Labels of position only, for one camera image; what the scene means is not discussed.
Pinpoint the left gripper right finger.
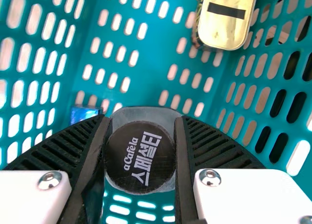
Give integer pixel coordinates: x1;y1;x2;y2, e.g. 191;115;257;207
173;115;312;224

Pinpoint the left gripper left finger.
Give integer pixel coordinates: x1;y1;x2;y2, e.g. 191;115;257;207
0;114;114;224

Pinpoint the dark coffee bottle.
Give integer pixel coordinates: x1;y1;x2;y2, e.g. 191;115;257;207
103;106;183;195

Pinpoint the teal shopping basket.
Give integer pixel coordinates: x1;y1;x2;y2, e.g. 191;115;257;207
0;0;312;224

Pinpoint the small blue box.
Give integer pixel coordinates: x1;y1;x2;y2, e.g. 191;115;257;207
70;106;102;126

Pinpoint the rectangular tin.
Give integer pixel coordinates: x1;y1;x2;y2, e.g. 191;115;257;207
191;0;259;51

